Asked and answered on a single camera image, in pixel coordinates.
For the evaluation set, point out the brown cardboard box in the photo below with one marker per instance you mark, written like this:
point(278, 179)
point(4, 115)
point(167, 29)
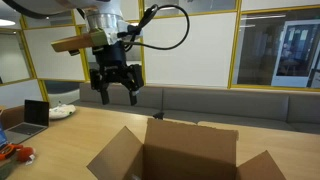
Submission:
point(186, 143)

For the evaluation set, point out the grey bench sofa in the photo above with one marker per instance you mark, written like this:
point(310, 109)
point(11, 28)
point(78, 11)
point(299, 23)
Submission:
point(226, 103)

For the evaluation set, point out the white pendant lamp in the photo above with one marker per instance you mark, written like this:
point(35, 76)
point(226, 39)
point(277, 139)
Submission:
point(5, 22)

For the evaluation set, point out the grey laptop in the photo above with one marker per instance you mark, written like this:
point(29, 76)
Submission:
point(36, 113)

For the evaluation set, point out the small black object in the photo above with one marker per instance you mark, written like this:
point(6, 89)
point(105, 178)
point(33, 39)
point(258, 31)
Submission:
point(159, 115)

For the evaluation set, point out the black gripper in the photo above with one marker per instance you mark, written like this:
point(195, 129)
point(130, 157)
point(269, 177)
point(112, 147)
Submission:
point(111, 55)

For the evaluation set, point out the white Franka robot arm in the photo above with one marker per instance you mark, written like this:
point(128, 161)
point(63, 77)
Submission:
point(50, 5)

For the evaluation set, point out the white framed poster panel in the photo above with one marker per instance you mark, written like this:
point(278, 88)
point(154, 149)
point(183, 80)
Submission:
point(295, 50)

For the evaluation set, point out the red plush toy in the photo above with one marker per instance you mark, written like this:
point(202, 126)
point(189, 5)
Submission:
point(26, 154)

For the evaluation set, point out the orange black tool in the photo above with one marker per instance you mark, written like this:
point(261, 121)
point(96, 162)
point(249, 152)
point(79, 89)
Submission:
point(8, 151)

